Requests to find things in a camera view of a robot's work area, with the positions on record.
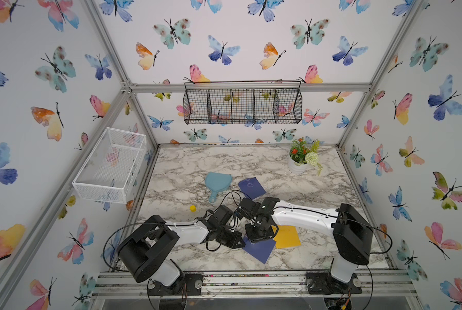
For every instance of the white mesh wall basket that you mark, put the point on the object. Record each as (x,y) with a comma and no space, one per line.
(109,171)

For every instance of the black wire wall basket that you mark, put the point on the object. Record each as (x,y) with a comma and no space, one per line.
(242,102)

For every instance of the artificial flowers in white pot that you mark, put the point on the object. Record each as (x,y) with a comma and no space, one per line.
(303,154)

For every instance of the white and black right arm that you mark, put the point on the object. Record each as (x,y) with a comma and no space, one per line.
(351,232)

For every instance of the teal plastic scoop dish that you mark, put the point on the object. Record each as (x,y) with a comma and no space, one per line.
(216,183)

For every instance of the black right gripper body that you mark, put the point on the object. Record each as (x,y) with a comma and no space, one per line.
(254,233)

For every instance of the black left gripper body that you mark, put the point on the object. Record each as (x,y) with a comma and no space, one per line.
(226,237)

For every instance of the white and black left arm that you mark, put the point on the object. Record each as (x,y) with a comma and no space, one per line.
(145,251)

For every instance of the yellow envelope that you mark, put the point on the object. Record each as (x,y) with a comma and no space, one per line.
(287,237)

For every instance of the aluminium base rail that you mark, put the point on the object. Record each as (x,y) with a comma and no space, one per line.
(255,284)

